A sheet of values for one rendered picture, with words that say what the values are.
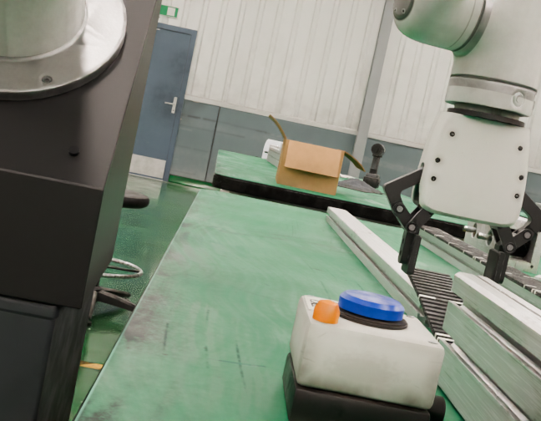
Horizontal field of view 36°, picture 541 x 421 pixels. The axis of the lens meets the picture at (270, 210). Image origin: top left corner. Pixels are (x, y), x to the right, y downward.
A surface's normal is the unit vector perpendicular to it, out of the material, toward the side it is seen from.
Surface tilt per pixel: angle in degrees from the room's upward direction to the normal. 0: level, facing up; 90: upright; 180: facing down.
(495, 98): 90
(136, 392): 0
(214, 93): 90
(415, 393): 90
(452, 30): 133
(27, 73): 47
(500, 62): 91
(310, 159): 69
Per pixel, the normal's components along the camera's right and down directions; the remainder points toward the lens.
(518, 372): -0.98, -0.20
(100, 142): 0.20, -0.59
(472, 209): 0.00, 0.24
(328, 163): 0.09, -0.27
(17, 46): 0.23, 0.81
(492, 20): 0.22, 0.27
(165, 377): 0.21, -0.97
